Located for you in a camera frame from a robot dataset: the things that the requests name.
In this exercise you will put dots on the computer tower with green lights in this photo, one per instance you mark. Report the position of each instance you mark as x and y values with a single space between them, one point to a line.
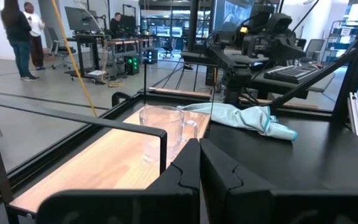
131 65

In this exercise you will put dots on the black diagonal frame strut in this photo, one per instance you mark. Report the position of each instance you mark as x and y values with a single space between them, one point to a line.
312 79

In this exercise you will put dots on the black standing desk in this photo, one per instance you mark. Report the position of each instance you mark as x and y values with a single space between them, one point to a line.
87 53

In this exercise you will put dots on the person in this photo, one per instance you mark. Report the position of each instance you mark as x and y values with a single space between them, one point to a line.
19 40
36 34
116 26

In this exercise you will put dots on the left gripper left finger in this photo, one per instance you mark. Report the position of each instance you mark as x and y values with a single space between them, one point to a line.
179 199

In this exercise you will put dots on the grey keyboard desk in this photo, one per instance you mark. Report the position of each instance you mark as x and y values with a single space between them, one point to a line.
315 85

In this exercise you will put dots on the black upright frame post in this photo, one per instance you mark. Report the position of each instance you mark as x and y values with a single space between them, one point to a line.
357 56

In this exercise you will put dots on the grey office chair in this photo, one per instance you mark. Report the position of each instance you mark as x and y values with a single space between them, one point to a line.
57 46

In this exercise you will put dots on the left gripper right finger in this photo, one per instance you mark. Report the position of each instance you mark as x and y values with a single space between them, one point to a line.
238 202

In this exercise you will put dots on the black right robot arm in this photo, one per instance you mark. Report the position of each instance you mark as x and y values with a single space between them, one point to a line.
236 77

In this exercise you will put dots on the computer tower with blue lights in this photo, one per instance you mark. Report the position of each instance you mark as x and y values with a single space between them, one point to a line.
151 56

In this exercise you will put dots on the silver aluminium extrusion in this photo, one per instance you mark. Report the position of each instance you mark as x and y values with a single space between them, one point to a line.
355 115

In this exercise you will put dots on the wooden table side board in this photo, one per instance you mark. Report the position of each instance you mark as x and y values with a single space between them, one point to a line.
182 92

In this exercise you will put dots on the black computer monitor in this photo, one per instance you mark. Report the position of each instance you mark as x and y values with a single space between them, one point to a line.
81 19

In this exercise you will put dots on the light blue cloth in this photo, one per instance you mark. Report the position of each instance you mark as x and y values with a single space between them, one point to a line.
247 119

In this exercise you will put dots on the wooden shelf with black frame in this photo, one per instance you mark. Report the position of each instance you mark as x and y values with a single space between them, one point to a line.
104 161

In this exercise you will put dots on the yellow tag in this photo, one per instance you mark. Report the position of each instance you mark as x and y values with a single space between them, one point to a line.
244 30

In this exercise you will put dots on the black keyboard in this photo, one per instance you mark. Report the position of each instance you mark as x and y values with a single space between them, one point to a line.
291 74

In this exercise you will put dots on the clear glass mug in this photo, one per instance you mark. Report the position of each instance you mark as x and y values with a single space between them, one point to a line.
163 130

